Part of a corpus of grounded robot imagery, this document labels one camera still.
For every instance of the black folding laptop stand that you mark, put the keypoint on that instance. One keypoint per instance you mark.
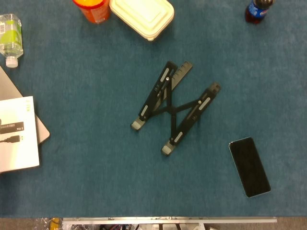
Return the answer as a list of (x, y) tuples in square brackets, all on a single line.
[(171, 110)]

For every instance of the grey laptop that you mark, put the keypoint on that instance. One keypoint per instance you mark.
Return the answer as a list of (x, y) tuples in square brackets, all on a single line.
[(7, 88)]

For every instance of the blue felt table cloth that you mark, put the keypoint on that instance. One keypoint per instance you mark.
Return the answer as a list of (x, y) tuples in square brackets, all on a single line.
[(96, 167)]

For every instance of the cream lidded food container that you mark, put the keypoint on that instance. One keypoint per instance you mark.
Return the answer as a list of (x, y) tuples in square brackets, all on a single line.
[(141, 14)]

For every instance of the black smartphone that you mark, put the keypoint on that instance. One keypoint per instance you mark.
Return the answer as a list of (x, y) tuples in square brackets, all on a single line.
[(249, 167)]

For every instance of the orange snack canister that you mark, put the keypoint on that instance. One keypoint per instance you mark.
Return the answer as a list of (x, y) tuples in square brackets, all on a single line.
[(93, 12)]

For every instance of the white product box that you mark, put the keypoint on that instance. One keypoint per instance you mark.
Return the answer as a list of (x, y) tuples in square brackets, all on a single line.
[(19, 153)]

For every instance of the cola bottle blue label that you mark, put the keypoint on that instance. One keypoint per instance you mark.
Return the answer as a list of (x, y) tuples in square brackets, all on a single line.
[(255, 12)]

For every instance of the yellow object under table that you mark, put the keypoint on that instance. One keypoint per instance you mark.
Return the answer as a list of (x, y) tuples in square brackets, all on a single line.
[(54, 224)]

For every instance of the clear water bottle green label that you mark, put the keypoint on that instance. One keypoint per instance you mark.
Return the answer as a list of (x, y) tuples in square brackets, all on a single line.
[(10, 38)]

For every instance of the long thin metal rod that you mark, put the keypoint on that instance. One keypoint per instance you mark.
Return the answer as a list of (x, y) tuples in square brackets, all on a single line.
[(168, 220)]

